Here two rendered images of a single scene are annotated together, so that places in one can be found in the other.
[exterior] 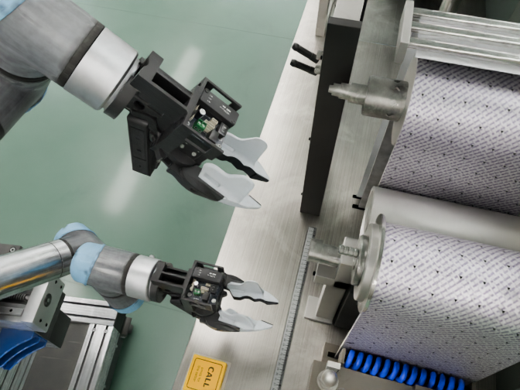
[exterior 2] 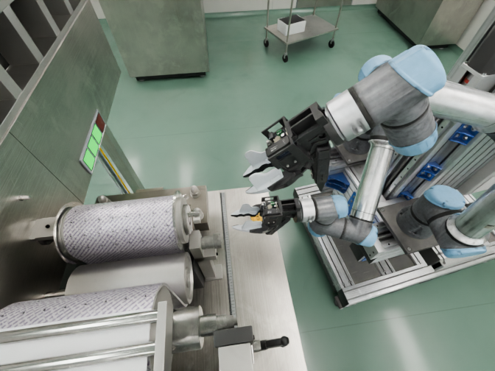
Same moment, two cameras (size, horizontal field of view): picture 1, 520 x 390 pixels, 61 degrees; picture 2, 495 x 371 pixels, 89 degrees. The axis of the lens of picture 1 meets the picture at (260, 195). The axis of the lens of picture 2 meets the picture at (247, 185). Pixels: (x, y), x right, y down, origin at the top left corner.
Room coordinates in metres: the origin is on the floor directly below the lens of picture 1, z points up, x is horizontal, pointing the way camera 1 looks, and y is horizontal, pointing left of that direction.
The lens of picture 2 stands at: (0.60, -0.12, 1.81)
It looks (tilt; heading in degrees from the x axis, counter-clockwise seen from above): 55 degrees down; 157
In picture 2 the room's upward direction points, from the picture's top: straight up
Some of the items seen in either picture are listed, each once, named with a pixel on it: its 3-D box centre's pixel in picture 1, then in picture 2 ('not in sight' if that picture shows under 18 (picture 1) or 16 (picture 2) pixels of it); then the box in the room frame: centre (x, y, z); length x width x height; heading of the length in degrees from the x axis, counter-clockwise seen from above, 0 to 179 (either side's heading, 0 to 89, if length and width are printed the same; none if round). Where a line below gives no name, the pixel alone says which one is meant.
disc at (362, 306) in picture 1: (371, 262); (180, 219); (0.27, -0.16, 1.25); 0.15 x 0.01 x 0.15; 165
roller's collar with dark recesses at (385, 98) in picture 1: (384, 98); (183, 329); (0.52, -0.20, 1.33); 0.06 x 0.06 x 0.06; 75
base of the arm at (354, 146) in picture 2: not in sight; (359, 138); (-0.08, 0.80, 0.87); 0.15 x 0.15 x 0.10
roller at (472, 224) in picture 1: (440, 235); (135, 283); (0.35, -0.31, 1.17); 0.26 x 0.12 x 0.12; 75
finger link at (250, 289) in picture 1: (252, 289); (247, 224); (0.28, 0.01, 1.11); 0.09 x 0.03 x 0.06; 84
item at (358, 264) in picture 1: (362, 261); (185, 219); (0.27, -0.15, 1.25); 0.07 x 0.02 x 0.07; 165
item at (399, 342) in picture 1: (422, 349); not in sight; (0.18, -0.26, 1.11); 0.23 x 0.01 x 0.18; 75
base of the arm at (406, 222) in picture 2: not in sight; (420, 217); (0.42, 0.74, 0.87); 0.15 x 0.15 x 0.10
